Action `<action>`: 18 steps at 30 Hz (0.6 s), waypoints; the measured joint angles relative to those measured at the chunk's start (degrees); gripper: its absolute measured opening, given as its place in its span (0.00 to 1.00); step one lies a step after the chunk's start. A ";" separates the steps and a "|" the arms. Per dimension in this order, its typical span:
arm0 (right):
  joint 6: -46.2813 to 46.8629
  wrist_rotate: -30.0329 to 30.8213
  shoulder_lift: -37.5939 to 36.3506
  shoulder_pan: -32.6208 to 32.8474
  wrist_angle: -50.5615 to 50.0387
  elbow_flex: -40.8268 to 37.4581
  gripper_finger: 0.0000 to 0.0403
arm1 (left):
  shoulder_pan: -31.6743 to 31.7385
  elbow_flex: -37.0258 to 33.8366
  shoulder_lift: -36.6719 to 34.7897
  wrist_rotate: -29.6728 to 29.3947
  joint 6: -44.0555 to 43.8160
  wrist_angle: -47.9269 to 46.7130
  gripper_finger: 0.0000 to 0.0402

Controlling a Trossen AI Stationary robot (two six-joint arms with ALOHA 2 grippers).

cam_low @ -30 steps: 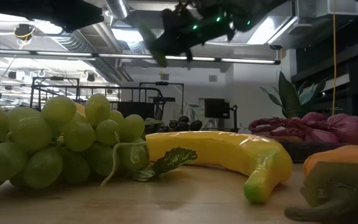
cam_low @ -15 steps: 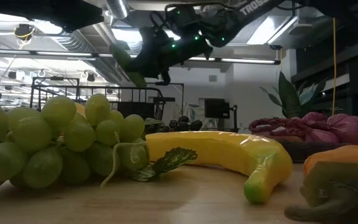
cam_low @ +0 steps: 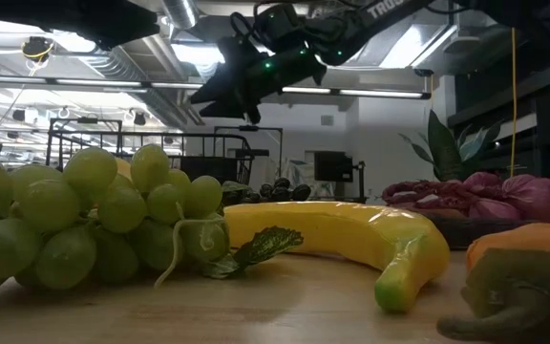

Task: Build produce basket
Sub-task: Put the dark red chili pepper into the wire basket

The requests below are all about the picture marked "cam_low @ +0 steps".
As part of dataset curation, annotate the black metal frame stand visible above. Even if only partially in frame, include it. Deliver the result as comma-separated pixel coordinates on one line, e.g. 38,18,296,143
213,125,285,181

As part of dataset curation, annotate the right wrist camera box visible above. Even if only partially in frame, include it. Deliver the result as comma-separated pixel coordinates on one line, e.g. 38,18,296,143
253,3,307,42

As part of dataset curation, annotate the potted plant white pot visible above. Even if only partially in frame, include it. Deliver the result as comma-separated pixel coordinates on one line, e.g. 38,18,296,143
397,109,503,183

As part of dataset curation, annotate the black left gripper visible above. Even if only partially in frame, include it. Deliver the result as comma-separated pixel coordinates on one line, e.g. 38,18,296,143
91,7,161,52

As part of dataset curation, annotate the orange bell pepper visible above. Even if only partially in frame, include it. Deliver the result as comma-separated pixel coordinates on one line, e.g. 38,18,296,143
435,222,550,344

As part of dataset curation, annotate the purple onion braid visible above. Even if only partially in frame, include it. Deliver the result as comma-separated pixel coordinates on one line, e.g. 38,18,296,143
382,171,550,224

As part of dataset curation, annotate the silver ventilation duct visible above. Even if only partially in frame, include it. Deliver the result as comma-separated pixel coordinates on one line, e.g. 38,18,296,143
159,0,200,30

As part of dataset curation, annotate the yellow banana green tip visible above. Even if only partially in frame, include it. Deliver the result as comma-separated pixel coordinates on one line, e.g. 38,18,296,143
223,200,452,315

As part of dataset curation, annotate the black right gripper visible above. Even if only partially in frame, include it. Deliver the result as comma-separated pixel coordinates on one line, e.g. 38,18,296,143
189,37,328,125

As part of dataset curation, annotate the green grape bunch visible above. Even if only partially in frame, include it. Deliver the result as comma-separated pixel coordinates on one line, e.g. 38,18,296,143
0,142,305,303

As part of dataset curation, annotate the black monitor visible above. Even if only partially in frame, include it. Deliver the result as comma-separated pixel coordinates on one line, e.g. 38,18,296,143
313,150,354,183

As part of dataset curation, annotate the black ceiling device yellow cable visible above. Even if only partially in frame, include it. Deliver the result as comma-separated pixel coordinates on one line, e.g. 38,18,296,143
21,35,56,63

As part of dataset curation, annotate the yellow bell pepper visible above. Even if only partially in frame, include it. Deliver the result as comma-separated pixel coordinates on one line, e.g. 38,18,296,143
112,156,136,190

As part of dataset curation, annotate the black grape bunch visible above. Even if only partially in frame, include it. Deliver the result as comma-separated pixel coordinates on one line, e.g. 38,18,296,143
221,176,312,206

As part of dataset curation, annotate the long ceiling light bar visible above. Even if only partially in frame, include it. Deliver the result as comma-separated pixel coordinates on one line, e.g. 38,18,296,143
0,75,204,92
279,85,433,100

